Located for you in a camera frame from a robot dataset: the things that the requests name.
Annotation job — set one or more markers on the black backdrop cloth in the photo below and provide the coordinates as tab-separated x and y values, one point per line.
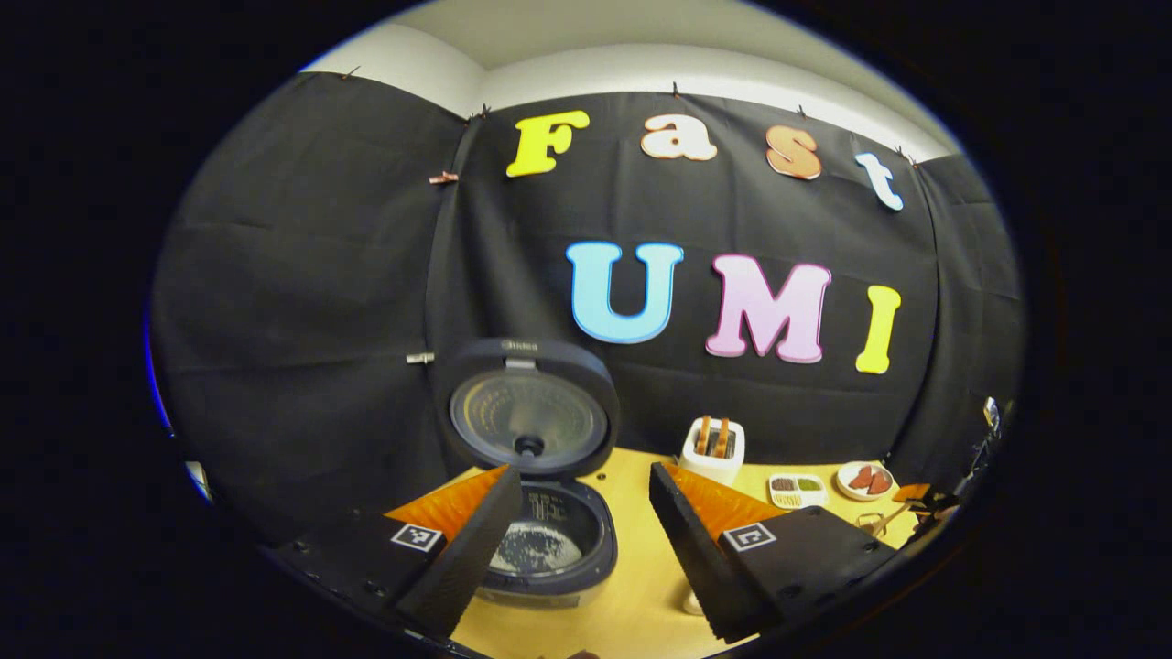
275	275

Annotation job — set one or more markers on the small white rice heap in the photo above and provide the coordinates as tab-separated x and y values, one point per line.
540	549

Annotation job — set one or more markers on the white round plate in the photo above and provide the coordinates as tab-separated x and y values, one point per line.
844	487

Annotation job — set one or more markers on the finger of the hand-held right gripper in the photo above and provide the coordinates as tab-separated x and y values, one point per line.
911	492

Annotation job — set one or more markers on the white divided dish of beans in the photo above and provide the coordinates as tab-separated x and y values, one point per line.
797	497

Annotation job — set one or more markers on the red clothes peg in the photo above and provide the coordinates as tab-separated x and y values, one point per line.
443	178

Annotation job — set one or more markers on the red meat slice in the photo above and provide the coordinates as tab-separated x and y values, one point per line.
880	482
861	477

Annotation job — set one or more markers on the dark grey rice cooker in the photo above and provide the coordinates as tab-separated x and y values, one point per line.
531	421

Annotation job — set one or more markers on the white toaster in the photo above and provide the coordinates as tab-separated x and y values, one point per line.
719	467

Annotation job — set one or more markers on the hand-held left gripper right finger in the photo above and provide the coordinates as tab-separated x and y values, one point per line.
696	558

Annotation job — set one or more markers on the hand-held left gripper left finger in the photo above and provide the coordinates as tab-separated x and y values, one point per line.
476	558

